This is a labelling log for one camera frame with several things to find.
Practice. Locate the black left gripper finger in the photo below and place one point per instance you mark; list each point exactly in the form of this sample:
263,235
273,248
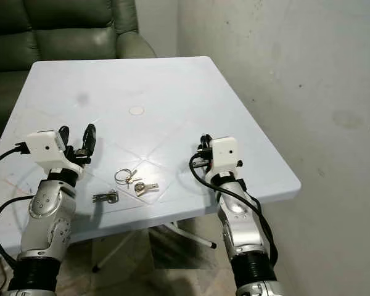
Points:
90,137
63,134

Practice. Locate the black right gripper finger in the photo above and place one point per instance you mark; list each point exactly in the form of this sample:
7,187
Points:
207,141
201,147

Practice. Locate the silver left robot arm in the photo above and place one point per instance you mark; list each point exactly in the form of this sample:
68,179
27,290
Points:
52,216

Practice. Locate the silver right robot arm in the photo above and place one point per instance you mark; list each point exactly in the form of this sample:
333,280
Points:
237,216

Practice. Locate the dark silver flat key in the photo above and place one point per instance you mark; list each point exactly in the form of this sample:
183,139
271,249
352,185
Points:
108,197

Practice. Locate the round white table cap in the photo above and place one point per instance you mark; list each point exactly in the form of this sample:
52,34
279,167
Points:
136,110

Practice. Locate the white plastic square table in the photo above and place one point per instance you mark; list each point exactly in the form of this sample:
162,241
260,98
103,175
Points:
179,92

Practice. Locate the silver brass key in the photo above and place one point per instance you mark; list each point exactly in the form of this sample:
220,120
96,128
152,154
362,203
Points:
143,188

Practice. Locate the white table leg black tip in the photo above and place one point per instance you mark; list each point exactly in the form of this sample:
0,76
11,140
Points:
194,239
105,262

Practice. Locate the dark green leather sofa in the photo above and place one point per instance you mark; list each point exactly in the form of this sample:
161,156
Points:
61,37

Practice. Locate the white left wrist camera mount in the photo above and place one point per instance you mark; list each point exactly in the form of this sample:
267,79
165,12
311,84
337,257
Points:
46,147

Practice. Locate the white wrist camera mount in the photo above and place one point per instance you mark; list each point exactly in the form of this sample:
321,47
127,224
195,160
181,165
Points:
46,147
225,153

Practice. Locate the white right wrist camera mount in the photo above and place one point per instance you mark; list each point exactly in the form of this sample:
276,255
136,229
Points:
225,153

